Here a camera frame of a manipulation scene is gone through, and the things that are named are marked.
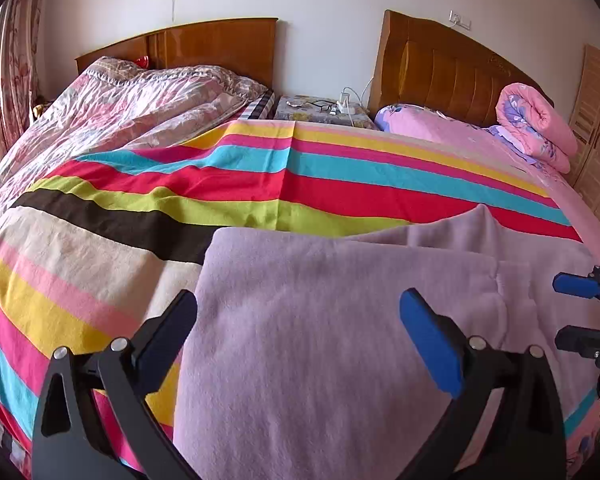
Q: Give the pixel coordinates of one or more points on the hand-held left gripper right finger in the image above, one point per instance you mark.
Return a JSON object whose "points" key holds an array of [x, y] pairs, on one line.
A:
{"points": [[432, 347]]}

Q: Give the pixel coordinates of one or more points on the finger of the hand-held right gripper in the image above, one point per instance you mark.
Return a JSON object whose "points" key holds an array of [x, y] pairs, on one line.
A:
{"points": [[575, 286], [580, 340]]}

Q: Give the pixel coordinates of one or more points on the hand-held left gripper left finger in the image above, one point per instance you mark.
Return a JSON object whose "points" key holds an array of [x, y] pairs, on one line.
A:
{"points": [[165, 340]]}

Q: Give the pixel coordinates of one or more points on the lilac pants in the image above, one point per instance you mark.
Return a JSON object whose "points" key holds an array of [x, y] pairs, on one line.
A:
{"points": [[330, 335]]}

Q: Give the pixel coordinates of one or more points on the pink bedsheet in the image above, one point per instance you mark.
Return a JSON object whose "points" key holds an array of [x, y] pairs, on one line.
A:
{"points": [[570, 195]]}

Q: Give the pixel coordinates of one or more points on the light wooden wardrobe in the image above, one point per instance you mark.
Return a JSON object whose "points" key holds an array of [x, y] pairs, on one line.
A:
{"points": [[597, 140]]}

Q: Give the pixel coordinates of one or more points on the striped colourful blanket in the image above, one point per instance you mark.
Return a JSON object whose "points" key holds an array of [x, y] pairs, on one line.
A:
{"points": [[180, 185]]}

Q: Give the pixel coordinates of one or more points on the purple floral folded sheet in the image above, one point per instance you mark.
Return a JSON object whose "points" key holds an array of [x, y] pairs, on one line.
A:
{"points": [[510, 137]]}

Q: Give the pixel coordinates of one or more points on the rolled pink floral quilt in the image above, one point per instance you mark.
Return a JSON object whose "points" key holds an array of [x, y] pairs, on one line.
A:
{"points": [[535, 120]]}

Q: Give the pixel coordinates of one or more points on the pink purple floral pillow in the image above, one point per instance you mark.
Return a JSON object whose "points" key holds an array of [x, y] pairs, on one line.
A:
{"points": [[415, 122]]}

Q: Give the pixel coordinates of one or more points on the padded wooden headboard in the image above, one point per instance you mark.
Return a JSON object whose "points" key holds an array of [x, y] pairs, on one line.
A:
{"points": [[445, 70]]}

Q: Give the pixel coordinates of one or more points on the plaid pillow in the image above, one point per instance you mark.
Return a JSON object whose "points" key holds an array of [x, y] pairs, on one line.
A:
{"points": [[260, 106]]}

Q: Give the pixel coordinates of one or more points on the nightstand with floral cloth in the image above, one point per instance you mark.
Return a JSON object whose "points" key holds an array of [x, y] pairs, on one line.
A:
{"points": [[305, 115]]}

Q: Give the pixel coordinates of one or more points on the black eyeglasses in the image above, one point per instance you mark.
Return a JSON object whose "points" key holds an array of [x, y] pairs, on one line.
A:
{"points": [[321, 105]]}

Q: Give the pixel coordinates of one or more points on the small red item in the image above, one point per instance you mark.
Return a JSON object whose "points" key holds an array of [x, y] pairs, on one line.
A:
{"points": [[141, 60]]}

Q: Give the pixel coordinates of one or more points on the plain wooden headboard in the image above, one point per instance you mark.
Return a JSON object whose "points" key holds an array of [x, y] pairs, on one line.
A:
{"points": [[205, 50]]}

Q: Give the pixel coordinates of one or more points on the pink floral curtain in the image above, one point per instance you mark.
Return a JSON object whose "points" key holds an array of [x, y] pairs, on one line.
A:
{"points": [[22, 60]]}

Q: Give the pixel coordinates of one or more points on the white wall socket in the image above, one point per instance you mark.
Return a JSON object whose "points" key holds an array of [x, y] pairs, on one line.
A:
{"points": [[461, 18]]}

